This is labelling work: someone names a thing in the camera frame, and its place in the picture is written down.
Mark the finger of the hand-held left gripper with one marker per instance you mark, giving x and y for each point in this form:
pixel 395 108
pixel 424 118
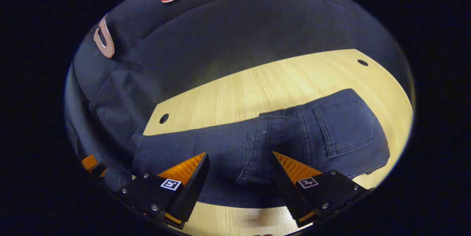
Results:
pixel 90 163

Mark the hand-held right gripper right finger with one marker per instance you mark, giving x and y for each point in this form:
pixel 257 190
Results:
pixel 285 188

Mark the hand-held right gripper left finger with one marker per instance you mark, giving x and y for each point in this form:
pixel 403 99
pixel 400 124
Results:
pixel 193 188

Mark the dark blue jeans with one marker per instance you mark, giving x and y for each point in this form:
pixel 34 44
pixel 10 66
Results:
pixel 228 147

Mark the black backdrop cloth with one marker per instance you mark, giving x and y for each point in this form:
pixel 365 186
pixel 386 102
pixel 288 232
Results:
pixel 220 33

